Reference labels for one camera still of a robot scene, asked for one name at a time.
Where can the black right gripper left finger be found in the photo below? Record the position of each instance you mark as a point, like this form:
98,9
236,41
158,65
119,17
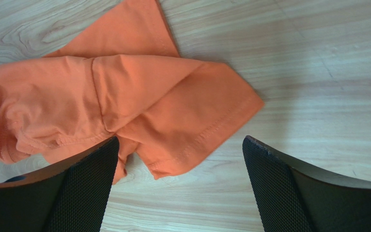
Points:
68,196

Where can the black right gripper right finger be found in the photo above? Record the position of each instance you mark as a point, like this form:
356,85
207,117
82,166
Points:
296,196

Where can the orange t-shirt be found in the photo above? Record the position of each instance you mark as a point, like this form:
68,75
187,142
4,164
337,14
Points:
122,76

